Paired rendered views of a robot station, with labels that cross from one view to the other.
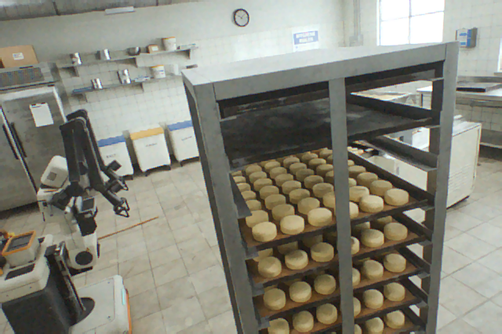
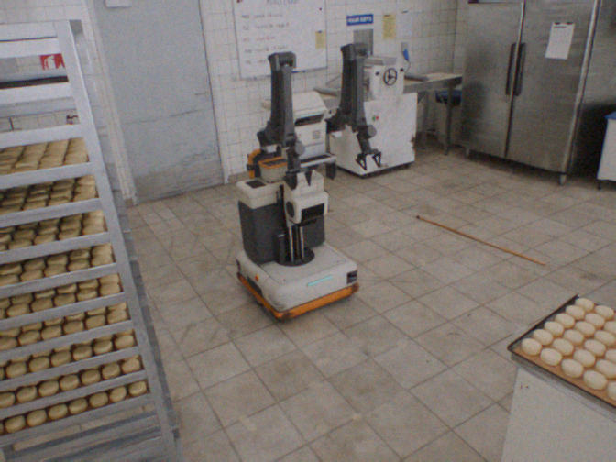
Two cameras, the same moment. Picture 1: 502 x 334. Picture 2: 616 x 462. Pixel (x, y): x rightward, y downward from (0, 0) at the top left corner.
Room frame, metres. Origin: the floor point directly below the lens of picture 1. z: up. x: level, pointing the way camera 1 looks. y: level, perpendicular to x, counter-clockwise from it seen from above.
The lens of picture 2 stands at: (1.52, -1.38, 1.81)
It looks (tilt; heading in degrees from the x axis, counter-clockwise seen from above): 26 degrees down; 83
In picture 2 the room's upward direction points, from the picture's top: 4 degrees counter-clockwise
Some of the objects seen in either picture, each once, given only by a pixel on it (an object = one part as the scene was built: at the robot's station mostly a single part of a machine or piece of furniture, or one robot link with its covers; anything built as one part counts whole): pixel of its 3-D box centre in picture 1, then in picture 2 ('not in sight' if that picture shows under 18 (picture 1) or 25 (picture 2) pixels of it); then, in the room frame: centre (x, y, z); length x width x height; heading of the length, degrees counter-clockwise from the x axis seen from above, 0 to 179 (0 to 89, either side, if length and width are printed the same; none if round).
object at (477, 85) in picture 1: (473, 84); not in sight; (4.41, -3.19, 0.93); 0.60 x 0.40 x 0.01; 22
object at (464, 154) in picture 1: (405, 172); not in sight; (3.00, -1.54, 0.42); 1.28 x 0.72 x 0.84; 117
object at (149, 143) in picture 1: (150, 150); not in sight; (5.59, 1.80, 0.38); 0.64 x 0.54 x 0.77; 22
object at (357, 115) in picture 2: (92, 140); (357, 88); (2.20, 1.09, 1.41); 0.11 x 0.06 x 0.43; 21
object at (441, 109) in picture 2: not in sight; (455, 116); (4.55, 4.66, 0.33); 0.54 x 0.53 x 0.66; 111
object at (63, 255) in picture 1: (81, 252); (311, 207); (1.96, 1.30, 0.68); 0.28 x 0.27 x 0.25; 21
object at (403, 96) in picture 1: (372, 102); not in sight; (2.79, -1.12, 1.25); 0.56 x 0.29 x 0.14; 27
